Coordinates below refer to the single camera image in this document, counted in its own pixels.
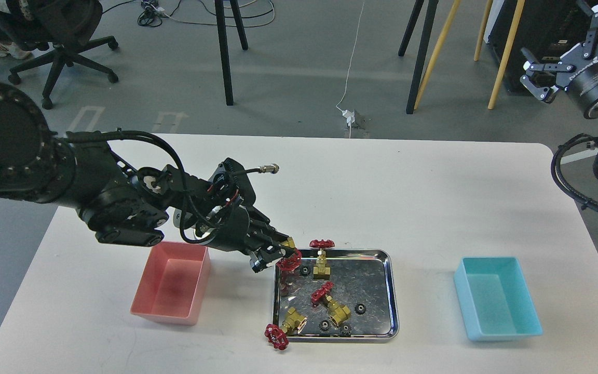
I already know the person's white sneaker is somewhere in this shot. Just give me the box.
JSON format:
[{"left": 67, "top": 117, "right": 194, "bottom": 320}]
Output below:
[{"left": 0, "top": 42, "right": 32, "bottom": 60}]

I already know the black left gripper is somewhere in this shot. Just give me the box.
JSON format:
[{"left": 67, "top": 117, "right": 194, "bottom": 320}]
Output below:
[{"left": 202, "top": 206, "right": 296, "bottom": 273}]

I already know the brass valve tray centre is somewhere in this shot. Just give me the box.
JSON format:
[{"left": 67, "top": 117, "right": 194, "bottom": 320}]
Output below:
[{"left": 310, "top": 281, "right": 351, "bottom": 327}]

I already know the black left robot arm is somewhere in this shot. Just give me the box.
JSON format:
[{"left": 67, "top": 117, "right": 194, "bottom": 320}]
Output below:
[{"left": 0, "top": 83, "right": 296, "bottom": 272}]

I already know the shiny metal tray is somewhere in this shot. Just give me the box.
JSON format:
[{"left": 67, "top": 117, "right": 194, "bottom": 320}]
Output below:
[{"left": 272, "top": 248, "right": 399, "bottom": 343}]

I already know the black cabinet box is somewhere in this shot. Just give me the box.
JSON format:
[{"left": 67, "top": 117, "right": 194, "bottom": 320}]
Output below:
[{"left": 484, "top": 1, "right": 590, "bottom": 96}]

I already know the brass valve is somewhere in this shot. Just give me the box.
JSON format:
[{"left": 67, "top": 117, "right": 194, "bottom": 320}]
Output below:
[
  {"left": 264, "top": 307, "right": 308, "bottom": 351},
  {"left": 276, "top": 237, "right": 302, "bottom": 272},
  {"left": 309, "top": 239, "right": 335, "bottom": 281}
]

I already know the black tripod leg pair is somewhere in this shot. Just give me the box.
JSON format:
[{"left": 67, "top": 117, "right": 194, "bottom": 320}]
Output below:
[{"left": 397, "top": 1, "right": 439, "bottom": 114}]

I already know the wooden yellow stand leg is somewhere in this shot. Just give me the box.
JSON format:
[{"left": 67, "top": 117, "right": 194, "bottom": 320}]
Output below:
[{"left": 413, "top": 0, "right": 461, "bottom": 110}]

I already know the black stand legs top centre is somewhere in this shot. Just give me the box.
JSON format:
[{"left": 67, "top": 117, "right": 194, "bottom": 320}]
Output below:
[{"left": 214, "top": 1, "right": 249, "bottom": 106}]

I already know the black office chair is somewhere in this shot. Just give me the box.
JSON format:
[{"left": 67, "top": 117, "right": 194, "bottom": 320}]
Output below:
[{"left": 0, "top": 1, "right": 119, "bottom": 110}]

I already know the brass valve at tray edge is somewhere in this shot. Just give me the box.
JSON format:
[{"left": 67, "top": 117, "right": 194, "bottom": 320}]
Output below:
[{"left": 264, "top": 307, "right": 308, "bottom": 351}]

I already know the brass valve at tray top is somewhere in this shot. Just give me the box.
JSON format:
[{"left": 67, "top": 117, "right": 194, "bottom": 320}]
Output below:
[{"left": 309, "top": 239, "right": 335, "bottom": 281}]

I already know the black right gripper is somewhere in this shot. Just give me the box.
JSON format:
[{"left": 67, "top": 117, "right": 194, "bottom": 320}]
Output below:
[{"left": 520, "top": 1, "right": 598, "bottom": 120}]

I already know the light blue plastic box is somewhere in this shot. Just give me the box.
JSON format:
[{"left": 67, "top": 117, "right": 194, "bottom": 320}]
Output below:
[{"left": 454, "top": 257, "right": 543, "bottom": 342}]

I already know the white power adapter with cable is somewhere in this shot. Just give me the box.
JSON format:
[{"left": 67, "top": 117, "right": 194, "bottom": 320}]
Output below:
[{"left": 335, "top": 1, "right": 366, "bottom": 138}]

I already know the pink plastic box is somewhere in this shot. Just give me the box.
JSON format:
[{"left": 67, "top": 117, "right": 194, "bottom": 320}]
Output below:
[{"left": 130, "top": 242, "right": 211, "bottom": 325}]

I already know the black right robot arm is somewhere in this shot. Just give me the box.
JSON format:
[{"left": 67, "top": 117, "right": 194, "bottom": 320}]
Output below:
[{"left": 520, "top": 1, "right": 598, "bottom": 212}]

